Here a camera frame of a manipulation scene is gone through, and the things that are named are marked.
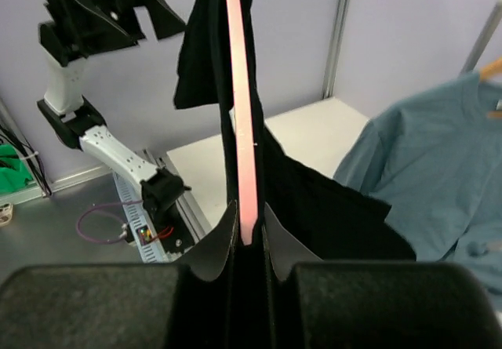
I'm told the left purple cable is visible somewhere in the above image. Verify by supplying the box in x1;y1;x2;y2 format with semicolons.
76;200;144;245

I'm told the teal blue t shirt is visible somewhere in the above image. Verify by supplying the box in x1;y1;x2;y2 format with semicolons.
333;71;501;311

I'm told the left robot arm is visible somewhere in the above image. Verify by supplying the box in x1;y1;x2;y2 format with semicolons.
37;0;189;244

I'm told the green plastic bin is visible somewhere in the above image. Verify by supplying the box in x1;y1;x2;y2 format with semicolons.
0;144;38;194

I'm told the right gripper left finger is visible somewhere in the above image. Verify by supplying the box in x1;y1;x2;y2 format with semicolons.
184;201;239;282

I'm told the metal clothes rack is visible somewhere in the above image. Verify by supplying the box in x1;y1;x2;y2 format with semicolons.
460;0;501;74

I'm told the pink plastic hanger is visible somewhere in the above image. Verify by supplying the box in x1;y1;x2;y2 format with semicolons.
226;0;258;245

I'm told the light blue cable duct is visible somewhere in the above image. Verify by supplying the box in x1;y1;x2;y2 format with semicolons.
113;173;173;264

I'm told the black t shirt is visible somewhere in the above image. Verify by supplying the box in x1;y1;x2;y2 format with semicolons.
174;0;416;261

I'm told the wooden hanger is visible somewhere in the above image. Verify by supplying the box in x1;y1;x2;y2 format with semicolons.
479;57;502;119

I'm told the aluminium mounting rail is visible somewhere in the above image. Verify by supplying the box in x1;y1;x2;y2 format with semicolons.
136;149;213;243

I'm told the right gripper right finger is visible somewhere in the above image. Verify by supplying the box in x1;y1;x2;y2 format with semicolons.
263;203;323;281

